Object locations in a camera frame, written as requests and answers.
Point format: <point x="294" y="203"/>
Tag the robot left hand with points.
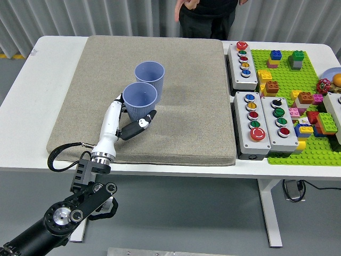
<point x="109" y="125"/>

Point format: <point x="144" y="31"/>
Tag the blue ribbed plastic cup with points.
<point x="137" y="110"/>
<point x="149" y="77"/>

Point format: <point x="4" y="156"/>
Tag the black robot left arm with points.
<point x="53" y="226"/>

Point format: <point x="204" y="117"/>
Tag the grey-brown fabric mat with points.
<point x="186" y="120"/>

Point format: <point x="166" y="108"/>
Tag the yellow black floor tape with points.
<point x="9" y="56"/>

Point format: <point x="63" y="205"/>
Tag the grey five-button control box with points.
<point x="238" y="77"/>
<point x="242" y="128"/>

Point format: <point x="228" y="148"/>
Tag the person's right hand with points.
<point x="179" y="8"/>

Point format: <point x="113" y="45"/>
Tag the person's hand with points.
<point x="243" y="2"/>
<point x="179" y="8"/>

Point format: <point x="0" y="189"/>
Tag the yellow toy brick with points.
<point x="271" y="61"/>
<point x="295" y="94"/>
<point x="300" y="147"/>
<point x="264" y="76"/>
<point x="306" y="129"/>
<point x="262" y="90"/>

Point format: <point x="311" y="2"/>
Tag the brown toy brick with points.
<point x="271" y="88"/>
<point x="305" y="98"/>

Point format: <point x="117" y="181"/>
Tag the pink toy brick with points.
<point x="271" y="65"/>
<point x="294" y="112"/>

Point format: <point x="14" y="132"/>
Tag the green studded baseplate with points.
<point x="282" y="80"/>

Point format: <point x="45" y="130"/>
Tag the blue toy brick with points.
<point x="276" y="55"/>
<point x="297" y="131"/>
<point x="317" y="132"/>

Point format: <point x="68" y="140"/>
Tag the person's left hand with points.
<point x="243" y="2"/>

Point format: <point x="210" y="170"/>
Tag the grey curtain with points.
<point x="266" y="18"/>

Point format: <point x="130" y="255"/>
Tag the white power strip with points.
<point x="291" y="190"/>

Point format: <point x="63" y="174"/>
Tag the white toy brick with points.
<point x="302" y="105"/>

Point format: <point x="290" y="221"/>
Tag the white printed toy tile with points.
<point x="303" y="122"/>

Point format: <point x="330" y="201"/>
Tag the grey toy brick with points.
<point x="296" y="65"/>

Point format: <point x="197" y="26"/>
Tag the red toy brick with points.
<point x="312" y="117"/>

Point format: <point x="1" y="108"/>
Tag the magenta toy brick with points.
<point x="317" y="99"/>

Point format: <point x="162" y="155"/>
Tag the large green toy brick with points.
<point x="326" y="120"/>

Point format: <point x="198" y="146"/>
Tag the red valve handwheel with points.
<point x="323" y="86"/>

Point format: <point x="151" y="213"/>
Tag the orange toy brick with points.
<point x="329" y="131"/>

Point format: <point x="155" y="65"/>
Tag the white control box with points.
<point x="334" y="109"/>

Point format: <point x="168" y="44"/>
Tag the lilac plate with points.
<point x="329" y="73"/>

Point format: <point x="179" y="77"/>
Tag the orange toy bun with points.
<point x="337" y="80"/>

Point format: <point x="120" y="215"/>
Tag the grey selector switch control box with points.
<point x="279" y="141"/>

